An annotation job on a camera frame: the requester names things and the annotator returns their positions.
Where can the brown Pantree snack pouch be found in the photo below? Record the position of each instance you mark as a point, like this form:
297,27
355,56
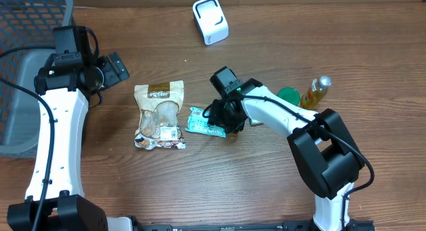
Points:
159,106

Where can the green lidded cup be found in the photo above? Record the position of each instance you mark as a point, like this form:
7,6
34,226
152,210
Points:
290,95

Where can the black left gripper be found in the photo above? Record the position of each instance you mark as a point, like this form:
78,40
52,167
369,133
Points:
112,77

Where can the teal tissue pack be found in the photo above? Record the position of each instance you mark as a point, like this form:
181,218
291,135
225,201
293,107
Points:
254,122

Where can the yellow oil bottle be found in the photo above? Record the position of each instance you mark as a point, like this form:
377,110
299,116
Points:
315,93

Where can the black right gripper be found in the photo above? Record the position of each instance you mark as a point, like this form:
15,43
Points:
217,119

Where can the teal snack bar wrapper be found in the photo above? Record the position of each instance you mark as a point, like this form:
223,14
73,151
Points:
198,124

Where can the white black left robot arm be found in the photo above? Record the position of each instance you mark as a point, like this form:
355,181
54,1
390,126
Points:
55,199

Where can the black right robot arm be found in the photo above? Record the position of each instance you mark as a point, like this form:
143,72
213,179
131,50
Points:
325,154

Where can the grey plastic mesh basket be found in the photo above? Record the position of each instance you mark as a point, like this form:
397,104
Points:
26,42

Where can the white barcode scanner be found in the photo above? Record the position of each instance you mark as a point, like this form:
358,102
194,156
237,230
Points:
210,20

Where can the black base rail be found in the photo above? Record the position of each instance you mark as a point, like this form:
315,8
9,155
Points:
284,226

